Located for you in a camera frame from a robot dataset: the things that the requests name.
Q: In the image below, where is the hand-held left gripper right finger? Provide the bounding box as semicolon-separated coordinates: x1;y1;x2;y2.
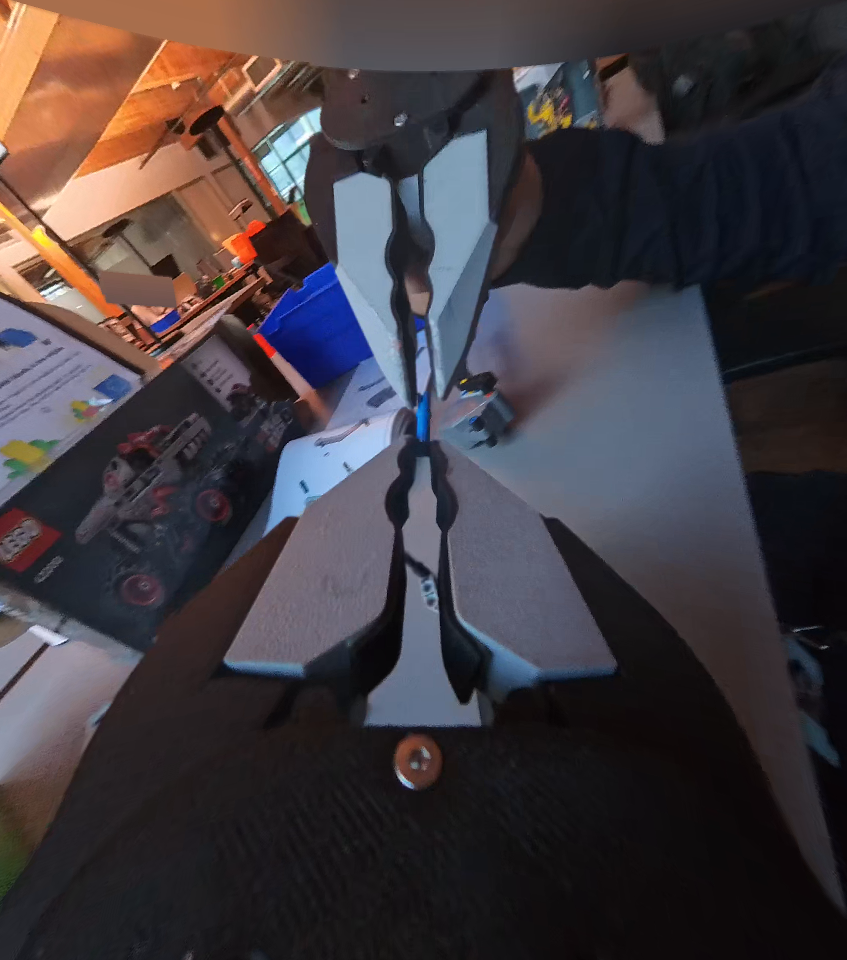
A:
429;441;618;704

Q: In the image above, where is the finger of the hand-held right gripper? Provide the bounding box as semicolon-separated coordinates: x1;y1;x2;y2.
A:
419;129;500;400
332;174;419;408

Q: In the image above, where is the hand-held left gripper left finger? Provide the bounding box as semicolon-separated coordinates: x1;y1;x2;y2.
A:
223;437;419;681

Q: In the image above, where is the person's right forearm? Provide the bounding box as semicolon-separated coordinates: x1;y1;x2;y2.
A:
494;45;847;294

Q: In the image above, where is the small grey lego piece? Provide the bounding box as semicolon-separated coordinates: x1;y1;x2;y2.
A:
404;555;441;612

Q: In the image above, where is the grey lego assembly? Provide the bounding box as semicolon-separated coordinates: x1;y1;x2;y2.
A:
442;371;518;451

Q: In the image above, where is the black lego set box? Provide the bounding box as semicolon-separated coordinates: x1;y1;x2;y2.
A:
0;358;305;652

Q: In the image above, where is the person's right hand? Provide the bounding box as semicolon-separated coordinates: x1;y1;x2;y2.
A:
488;152;545;284

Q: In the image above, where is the blue plastic bin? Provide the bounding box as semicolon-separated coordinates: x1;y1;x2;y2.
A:
258;262;376;390

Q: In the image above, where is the white instruction booklet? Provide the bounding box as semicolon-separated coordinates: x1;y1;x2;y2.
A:
243;408;421;556

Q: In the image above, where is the white line-drawing sheet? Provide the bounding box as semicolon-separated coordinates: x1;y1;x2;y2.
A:
322;352;432;429

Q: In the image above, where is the black round-top stand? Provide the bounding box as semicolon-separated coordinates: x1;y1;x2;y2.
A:
183;105;245;196

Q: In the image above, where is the white printed instruction poster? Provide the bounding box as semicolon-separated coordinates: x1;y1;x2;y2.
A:
0;270;143;537

